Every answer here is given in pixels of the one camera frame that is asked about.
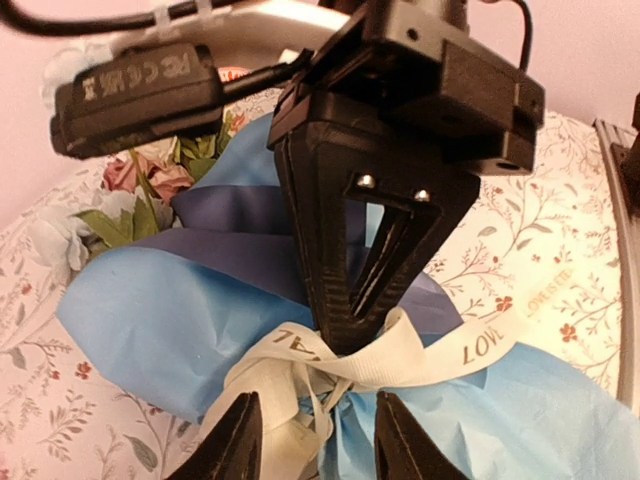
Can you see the orange patterned bowl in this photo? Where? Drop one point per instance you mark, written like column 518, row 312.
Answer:
column 228, row 74

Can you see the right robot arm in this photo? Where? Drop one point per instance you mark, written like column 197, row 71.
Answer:
column 275, row 40

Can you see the white fake flower stems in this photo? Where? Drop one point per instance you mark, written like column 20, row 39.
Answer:
column 117, row 218

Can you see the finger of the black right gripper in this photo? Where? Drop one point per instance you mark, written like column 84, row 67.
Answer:
column 323, row 143

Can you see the dark navy tissue paper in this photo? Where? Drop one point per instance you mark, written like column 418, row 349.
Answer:
column 244, row 232

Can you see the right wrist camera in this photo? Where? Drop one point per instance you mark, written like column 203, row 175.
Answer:
column 138, row 98

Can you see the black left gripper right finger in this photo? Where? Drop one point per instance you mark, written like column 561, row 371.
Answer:
column 403, row 450

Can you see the white ribbon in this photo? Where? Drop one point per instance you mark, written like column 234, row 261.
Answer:
column 350, row 360

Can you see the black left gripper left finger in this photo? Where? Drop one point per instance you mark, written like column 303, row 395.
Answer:
column 232, row 449

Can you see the right aluminium frame post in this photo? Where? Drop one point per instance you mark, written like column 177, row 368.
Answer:
column 620, row 153

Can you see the floral patterned table mat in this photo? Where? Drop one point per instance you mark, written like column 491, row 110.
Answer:
column 111, row 388

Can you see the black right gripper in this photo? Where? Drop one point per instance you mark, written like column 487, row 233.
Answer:
column 413, row 65

